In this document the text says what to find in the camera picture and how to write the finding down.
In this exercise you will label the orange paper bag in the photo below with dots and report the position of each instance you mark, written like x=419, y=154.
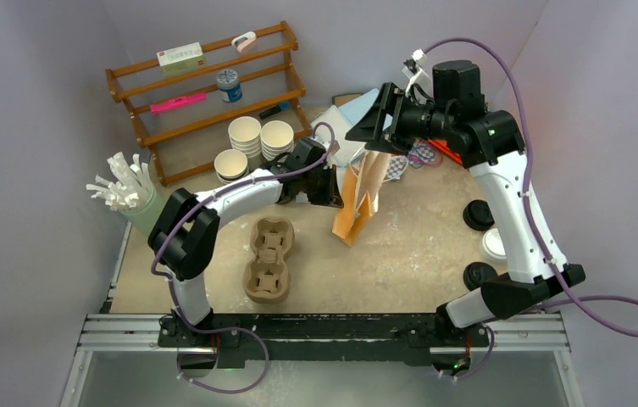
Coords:
x=442, y=146

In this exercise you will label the checkered blue white bag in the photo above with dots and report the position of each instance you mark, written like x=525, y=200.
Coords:
x=420, y=155

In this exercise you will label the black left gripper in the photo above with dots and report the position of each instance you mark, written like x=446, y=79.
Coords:
x=330, y=196

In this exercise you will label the brown pulp cup carrier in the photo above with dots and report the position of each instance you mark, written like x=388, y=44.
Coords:
x=266, y=278

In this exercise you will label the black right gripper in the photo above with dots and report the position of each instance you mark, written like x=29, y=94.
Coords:
x=373, y=129

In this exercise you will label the black blue marker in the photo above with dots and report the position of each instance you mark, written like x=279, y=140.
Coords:
x=278, y=108

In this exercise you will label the white green box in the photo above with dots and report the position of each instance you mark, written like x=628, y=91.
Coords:
x=181, y=59

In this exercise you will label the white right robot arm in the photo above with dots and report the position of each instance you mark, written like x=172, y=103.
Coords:
x=491, y=147

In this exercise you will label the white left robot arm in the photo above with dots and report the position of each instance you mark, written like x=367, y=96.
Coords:
x=184, y=236

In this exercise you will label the kraft brown paper bag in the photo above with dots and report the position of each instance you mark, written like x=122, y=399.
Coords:
x=360, y=194

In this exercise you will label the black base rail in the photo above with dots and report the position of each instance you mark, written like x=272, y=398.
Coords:
x=414, y=339

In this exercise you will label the white coffee cup lid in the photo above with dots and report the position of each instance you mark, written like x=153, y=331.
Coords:
x=491, y=246

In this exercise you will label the blue white jar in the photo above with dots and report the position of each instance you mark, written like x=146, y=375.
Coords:
x=229, y=85

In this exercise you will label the white paper cup stack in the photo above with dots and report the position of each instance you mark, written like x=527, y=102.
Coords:
x=244, y=135

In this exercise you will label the green cup with straws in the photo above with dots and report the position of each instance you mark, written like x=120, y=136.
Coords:
x=131, y=193

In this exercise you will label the pink white small device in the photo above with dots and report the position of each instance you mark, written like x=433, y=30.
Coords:
x=245, y=43

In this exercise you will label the pink highlighter marker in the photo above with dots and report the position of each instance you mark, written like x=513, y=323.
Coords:
x=177, y=103

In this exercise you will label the light blue paper bag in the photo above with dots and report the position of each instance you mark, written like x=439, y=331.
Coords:
x=341, y=120

